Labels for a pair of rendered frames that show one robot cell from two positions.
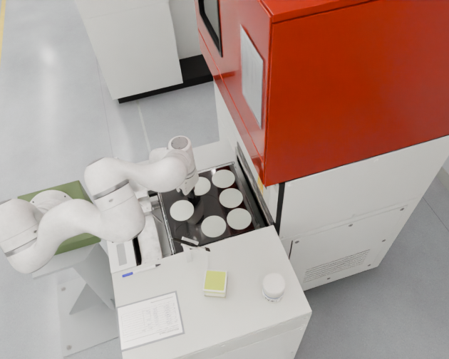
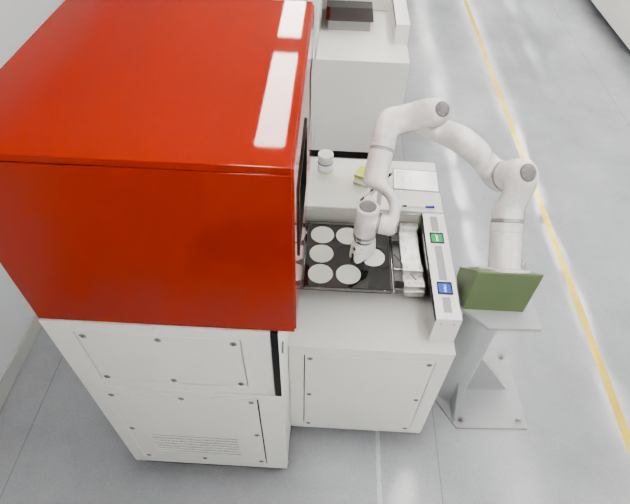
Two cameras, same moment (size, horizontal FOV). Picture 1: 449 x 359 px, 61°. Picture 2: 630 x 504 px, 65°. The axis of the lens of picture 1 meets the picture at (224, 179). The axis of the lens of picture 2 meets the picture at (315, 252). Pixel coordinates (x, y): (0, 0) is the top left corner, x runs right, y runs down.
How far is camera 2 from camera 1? 226 cm
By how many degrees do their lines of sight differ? 78
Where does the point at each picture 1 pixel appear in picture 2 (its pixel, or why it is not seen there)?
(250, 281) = (336, 179)
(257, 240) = (318, 199)
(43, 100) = not seen: outside the picture
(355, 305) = not seen: hidden behind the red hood
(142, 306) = (419, 187)
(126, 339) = (432, 175)
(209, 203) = (343, 255)
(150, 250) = (409, 240)
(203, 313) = not seen: hidden behind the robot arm
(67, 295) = (511, 411)
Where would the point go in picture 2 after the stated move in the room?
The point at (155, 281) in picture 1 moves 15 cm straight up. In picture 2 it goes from (408, 198) to (414, 171)
